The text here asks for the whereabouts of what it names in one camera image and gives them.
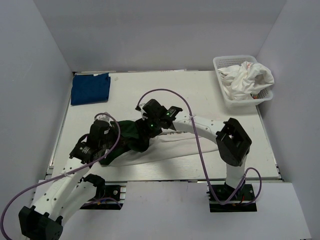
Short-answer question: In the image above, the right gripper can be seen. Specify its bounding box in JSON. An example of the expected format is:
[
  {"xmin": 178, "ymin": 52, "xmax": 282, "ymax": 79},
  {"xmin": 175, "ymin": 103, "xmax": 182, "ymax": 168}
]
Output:
[{"xmin": 134, "ymin": 116, "xmax": 163, "ymax": 144}]

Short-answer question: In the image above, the white green raglan t-shirt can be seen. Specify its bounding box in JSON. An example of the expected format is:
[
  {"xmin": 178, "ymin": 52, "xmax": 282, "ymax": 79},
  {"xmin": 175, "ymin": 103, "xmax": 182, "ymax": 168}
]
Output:
[{"xmin": 99, "ymin": 119, "xmax": 221, "ymax": 168}]

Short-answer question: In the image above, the white printed t-shirt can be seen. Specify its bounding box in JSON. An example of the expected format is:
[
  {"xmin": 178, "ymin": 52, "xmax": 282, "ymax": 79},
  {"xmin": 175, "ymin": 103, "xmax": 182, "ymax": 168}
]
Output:
[{"xmin": 217, "ymin": 61, "xmax": 275, "ymax": 101}]

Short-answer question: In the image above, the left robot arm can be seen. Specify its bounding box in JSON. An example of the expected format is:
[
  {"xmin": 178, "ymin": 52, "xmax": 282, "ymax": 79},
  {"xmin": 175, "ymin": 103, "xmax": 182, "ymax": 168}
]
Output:
[{"xmin": 18, "ymin": 119, "xmax": 121, "ymax": 240}]

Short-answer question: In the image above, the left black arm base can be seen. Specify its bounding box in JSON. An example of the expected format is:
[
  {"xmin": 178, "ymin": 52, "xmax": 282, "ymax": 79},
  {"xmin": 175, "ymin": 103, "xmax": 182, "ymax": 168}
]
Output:
[{"xmin": 80, "ymin": 182, "xmax": 126, "ymax": 210}]

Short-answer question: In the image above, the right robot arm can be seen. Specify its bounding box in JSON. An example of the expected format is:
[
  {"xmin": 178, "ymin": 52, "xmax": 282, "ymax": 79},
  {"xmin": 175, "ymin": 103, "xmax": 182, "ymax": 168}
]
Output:
[{"xmin": 135, "ymin": 99, "xmax": 252, "ymax": 200}]

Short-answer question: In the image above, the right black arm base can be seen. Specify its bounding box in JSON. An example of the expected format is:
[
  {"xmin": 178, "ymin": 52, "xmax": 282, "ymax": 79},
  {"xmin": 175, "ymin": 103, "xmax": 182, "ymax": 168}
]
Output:
[{"xmin": 206, "ymin": 184, "xmax": 257, "ymax": 213}]

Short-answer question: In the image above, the folded blue t-shirt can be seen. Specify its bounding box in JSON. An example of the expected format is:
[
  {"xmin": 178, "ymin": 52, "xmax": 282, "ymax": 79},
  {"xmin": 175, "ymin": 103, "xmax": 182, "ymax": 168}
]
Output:
[{"xmin": 70, "ymin": 73, "xmax": 111, "ymax": 106}]

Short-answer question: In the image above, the white plastic basket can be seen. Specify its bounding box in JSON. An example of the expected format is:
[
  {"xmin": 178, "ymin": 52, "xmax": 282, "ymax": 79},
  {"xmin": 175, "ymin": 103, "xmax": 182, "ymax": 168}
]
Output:
[{"xmin": 212, "ymin": 55, "xmax": 273, "ymax": 108}]

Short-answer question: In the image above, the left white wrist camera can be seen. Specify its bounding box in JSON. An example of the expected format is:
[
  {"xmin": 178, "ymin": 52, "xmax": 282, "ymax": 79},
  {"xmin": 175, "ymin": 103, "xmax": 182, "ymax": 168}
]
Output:
[{"xmin": 94, "ymin": 112, "xmax": 110, "ymax": 124}]

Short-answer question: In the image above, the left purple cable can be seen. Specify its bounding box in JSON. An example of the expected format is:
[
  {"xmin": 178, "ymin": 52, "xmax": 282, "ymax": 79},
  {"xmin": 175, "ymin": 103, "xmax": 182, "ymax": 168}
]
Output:
[{"xmin": 0, "ymin": 112, "xmax": 122, "ymax": 240}]

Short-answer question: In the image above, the purple cable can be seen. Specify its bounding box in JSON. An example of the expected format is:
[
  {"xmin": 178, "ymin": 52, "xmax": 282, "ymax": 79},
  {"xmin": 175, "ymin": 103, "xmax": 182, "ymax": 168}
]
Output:
[
  {"xmin": 0, "ymin": 112, "xmax": 122, "ymax": 240},
  {"xmin": 136, "ymin": 88, "xmax": 262, "ymax": 206}
]

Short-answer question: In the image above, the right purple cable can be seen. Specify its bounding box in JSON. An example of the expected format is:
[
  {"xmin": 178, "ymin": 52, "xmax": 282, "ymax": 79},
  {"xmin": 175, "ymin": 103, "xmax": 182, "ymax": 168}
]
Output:
[{"xmin": 136, "ymin": 88, "xmax": 262, "ymax": 206}]

